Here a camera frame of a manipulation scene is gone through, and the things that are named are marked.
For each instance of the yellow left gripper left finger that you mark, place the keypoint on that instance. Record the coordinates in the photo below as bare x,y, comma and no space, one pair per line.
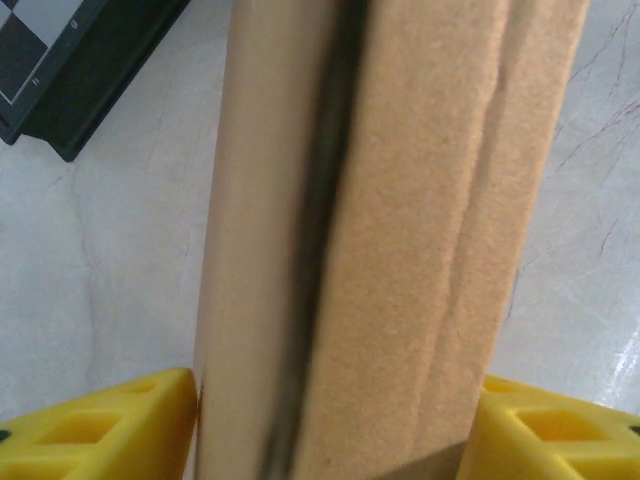
150,440

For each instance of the brown cardboard box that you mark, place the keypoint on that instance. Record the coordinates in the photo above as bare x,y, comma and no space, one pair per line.
390,225

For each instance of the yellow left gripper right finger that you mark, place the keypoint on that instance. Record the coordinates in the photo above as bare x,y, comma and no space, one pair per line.
505,450

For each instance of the black and grey checkerboard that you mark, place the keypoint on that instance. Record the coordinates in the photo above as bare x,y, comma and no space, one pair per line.
75,65

